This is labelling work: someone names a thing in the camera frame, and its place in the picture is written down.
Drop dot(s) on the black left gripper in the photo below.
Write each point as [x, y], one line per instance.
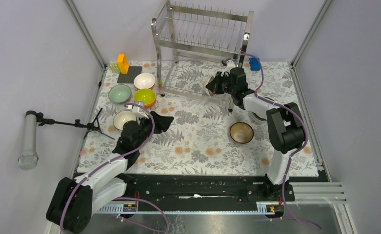
[162, 123]

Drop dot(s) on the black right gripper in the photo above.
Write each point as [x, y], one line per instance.
[214, 85]

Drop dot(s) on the yellow-green bowl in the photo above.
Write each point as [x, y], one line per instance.
[145, 95]

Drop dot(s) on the dark blue bowl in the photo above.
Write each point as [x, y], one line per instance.
[121, 118]

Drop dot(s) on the white orange-rimmed bowl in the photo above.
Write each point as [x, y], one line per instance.
[144, 81]

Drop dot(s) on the mint green floral bowl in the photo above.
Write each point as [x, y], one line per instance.
[120, 94]

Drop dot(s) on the large white bowl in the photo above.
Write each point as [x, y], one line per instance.
[256, 118]

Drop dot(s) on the brown rimmed tan bowl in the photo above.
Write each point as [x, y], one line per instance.
[241, 132]

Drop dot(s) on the orange bowl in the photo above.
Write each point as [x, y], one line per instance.
[147, 106]

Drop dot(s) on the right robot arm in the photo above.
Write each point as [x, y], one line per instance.
[286, 129]

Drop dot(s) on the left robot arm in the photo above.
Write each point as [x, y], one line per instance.
[75, 200]

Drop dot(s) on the steel two-tier dish rack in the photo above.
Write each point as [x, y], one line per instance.
[193, 43]

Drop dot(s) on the blue toy block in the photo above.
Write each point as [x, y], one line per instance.
[254, 64]

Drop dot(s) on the floral table mat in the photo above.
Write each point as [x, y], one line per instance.
[197, 141]

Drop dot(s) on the grey building baseplate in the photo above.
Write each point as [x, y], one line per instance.
[128, 78]

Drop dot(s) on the black microphone tripod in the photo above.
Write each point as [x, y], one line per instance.
[93, 126]

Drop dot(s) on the orange toy block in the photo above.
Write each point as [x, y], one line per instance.
[122, 64]

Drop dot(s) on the light green toy block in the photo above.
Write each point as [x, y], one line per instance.
[114, 67]

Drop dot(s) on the silver microphone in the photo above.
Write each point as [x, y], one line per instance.
[29, 157]

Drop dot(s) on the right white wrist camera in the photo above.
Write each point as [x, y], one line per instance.
[229, 64]

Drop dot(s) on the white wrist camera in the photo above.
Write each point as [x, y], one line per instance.
[139, 110]
[229, 64]

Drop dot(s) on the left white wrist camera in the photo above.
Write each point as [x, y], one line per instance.
[139, 110]

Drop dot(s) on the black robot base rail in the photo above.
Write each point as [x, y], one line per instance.
[209, 193]

